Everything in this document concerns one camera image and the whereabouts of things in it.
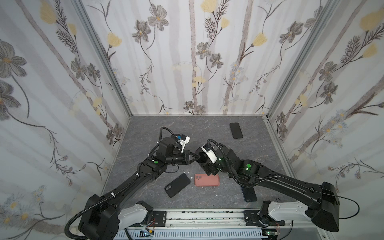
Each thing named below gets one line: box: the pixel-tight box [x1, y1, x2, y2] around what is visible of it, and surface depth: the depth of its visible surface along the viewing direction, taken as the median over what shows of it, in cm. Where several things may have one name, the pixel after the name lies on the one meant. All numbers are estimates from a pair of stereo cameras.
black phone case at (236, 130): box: [229, 122, 244, 139], surface depth 114 cm
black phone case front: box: [164, 173, 191, 198], surface depth 87 cm
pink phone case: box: [194, 173, 220, 187], surface depth 89 cm
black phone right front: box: [241, 186, 258, 203], surface depth 83 cm
